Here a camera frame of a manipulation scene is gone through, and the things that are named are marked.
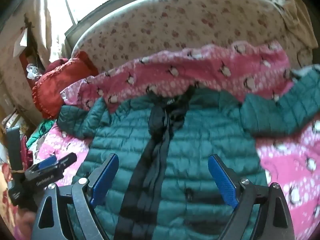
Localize red wooden cabinet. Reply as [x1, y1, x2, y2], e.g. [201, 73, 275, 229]
[19, 25, 40, 74]

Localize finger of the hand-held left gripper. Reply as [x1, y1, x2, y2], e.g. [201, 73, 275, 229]
[57, 152, 78, 169]
[37, 155, 58, 172]

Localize green quilted jacket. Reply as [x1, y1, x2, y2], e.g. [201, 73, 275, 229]
[57, 65, 320, 240]

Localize clear plastic bottle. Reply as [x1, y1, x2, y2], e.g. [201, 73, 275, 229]
[26, 64, 43, 80]

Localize white paper sheet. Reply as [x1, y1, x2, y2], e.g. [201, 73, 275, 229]
[14, 26, 29, 58]

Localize cream crumpled cloth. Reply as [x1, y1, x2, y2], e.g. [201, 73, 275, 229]
[247, 0, 317, 49]

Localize green printed cloth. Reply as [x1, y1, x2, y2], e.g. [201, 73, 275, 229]
[26, 119, 57, 149]

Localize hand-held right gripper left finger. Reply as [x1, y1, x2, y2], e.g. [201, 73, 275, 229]
[31, 153, 119, 240]

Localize red frilled cushion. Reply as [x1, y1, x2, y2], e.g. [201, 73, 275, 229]
[32, 51, 99, 119]

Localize pink penguin print blanket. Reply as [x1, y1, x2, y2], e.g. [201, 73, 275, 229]
[15, 41, 320, 240]

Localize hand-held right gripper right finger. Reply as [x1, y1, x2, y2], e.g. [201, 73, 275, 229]
[208, 154, 296, 240]

